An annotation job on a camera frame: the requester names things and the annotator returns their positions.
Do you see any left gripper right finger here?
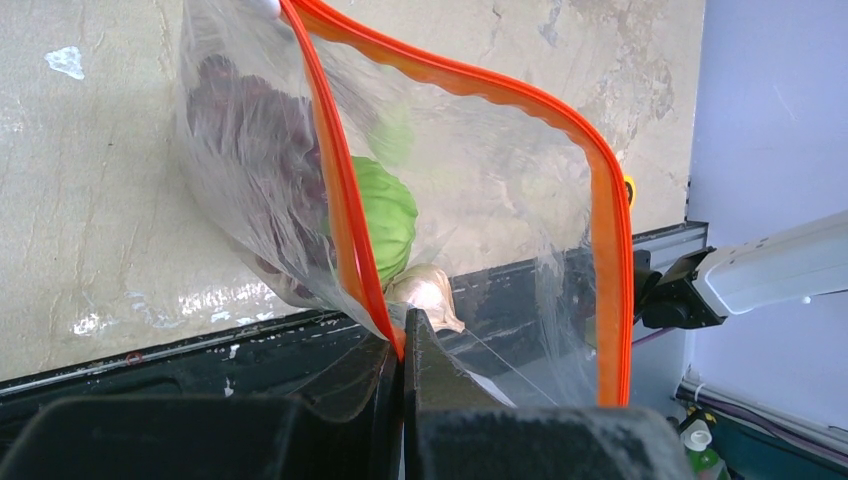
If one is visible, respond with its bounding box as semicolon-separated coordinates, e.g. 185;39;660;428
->
404;309;693;479

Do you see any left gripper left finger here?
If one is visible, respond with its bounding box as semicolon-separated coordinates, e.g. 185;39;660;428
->
1;340;401;479

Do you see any garlic bulb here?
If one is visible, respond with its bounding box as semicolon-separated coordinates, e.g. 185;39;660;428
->
385;264;466;333

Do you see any green cabbage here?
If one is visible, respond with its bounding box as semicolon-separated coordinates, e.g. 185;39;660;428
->
351;156;419;289

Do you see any clear orange zip bag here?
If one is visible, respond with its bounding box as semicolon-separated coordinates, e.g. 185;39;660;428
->
176;1;634;406

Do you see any red grape bunch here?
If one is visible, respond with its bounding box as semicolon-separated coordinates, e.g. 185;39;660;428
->
182;54;335;308

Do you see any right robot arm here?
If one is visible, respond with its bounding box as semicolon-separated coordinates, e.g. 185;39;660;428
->
634;210;847;330

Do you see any yellow tape measure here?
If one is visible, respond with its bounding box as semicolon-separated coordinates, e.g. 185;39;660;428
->
624;175;637;209

